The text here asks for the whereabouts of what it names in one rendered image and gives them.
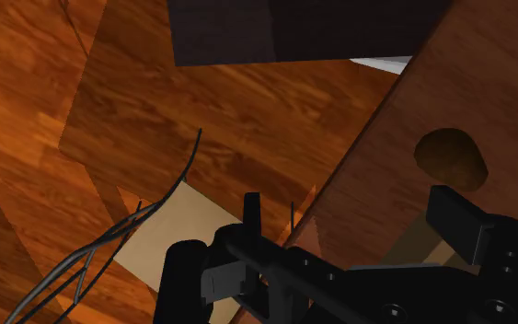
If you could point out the dark robot stand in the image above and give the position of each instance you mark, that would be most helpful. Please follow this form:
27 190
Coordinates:
285 27

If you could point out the brown potato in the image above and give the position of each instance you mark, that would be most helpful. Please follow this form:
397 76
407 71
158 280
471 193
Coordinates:
451 159

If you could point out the brown wooden table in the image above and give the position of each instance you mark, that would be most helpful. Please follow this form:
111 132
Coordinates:
465 80

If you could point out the black cylinder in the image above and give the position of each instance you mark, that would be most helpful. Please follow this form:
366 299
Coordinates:
180 282

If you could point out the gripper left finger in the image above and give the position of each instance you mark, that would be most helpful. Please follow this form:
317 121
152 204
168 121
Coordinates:
281 264

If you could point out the beige rug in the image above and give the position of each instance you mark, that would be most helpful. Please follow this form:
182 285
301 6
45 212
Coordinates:
182 233

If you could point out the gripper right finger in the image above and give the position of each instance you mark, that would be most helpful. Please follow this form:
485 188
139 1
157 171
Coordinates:
460 224

